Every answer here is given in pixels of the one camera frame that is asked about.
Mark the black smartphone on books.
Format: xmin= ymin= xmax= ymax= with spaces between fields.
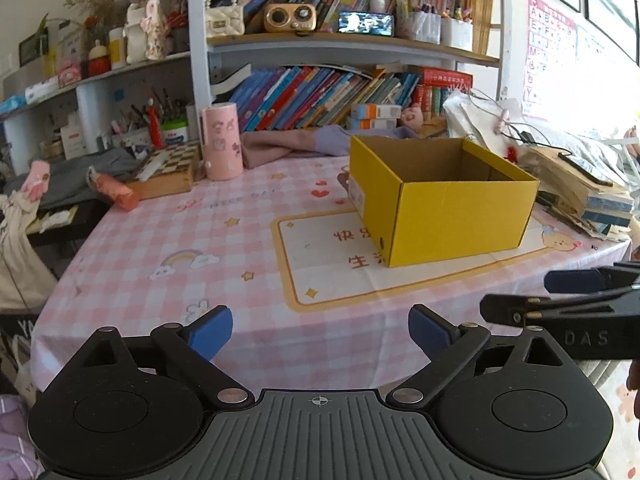
xmin=559 ymin=152 xmax=614 ymax=188

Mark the yellow cardboard box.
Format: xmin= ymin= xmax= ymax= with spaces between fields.
xmin=348 ymin=136 xmax=539 ymax=268

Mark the white canvas tote bag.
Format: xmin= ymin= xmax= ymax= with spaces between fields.
xmin=442 ymin=89 xmax=524 ymax=157

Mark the pink checkered tablecloth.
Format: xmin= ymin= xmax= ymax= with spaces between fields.
xmin=30 ymin=158 xmax=630 ymax=390

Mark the orange pink liquid bottle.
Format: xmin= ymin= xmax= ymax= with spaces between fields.
xmin=87 ymin=166 xmax=140 ymax=212

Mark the pink pig plush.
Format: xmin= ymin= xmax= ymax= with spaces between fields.
xmin=399 ymin=104 xmax=424 ymax=131

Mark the grey folded garment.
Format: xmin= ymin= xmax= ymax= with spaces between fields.
xmin=1 ymin=148 xmax=139 ymax=212

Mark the wooden chess board box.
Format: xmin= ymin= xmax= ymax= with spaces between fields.
xmin=126 ymin=141 xmax=201 ymax=200

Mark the red thick dictionary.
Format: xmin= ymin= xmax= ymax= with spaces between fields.
xmin=408 ymin=65 xmax=473 ymax=89

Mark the white flat case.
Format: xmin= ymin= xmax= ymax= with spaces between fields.
xmin=136 ymin=150 xmax=169 ymax=182

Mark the pink glove on garment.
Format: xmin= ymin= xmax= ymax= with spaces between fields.
xmin=21 ymin=159 xmax=50 ymax=203

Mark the orange white medicine box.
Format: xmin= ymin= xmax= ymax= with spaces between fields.
xmin=350 ymin=103 xmax=402 ymax=120

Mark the pink cylindrical humidifier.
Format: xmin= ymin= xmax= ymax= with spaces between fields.
xmin=202 ymin=102 xmax=244 ymax=181

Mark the white green-lid jar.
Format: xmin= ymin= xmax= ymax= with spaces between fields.
xmin=160 ymin=118 xmax=189 ymax=145

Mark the clear pen holder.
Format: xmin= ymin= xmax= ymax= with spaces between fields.
xmin=396 ymin=11 xmax=442 ymax=44

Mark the pink purple folded cloth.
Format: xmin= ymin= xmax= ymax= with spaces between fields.
xmin=240 ymin=125 xmax=418 ymax=169

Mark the row of colourful books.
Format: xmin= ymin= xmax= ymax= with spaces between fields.
xmin=230 ymin=64 xmax=420 ymax=132

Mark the smartphone on shelf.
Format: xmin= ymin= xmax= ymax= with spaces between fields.
xmin=337 ymin=11 xmax=395 ymax=37

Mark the white wooden bookshelf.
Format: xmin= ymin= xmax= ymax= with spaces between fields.
xmin=3 ymin=3 xmax=501 ymax=174

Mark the gold retro radio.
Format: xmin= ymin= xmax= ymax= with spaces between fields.
xmin=264 ymin=3 xmax=317 ymax=32

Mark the cream quilted handbag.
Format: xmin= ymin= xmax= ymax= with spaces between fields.
xmin=205 ymin=0 xmax=245 ymax=39

